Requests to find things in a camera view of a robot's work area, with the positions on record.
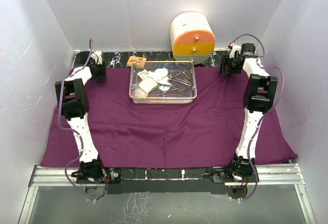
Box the white gauze pack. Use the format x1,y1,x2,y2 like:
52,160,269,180
139,77,158,93

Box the metal mesh instrument tray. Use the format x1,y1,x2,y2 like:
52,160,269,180
129,60,197,104

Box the purple cloth drape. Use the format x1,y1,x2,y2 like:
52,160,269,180
39,66,298,169

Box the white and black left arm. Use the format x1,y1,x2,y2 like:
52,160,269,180
55,66,106,183

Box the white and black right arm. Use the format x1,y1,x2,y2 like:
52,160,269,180
219,42,278,185

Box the steel surgical forceps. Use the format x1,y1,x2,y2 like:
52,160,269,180
171,68,194,86

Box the steel surgical scissors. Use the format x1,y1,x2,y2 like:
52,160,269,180
160,72,177,86

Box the orange circuit board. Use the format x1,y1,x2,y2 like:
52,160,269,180
127,56,147,67

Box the round three-drawer mini cabinet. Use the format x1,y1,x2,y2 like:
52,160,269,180
170,12,216,65

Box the pink packet in tray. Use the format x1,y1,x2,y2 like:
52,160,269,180
132,88,148,98

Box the small white green packet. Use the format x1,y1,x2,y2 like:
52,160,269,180
137,69,148,80

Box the white crumpled gauze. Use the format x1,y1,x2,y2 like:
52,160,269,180
148,68,169,84

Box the small white blue packet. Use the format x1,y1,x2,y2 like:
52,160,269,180
158,85,171,92

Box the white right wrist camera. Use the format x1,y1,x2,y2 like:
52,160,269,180
228,42,241,58

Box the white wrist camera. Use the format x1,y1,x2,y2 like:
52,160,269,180
91,50,103,65
228,42,241,58

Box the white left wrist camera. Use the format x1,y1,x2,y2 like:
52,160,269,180
91,50,103,65

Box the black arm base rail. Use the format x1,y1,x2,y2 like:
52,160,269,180
76,166,260,195

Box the aluminium frame rail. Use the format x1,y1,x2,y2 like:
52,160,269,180
19,162,316,223

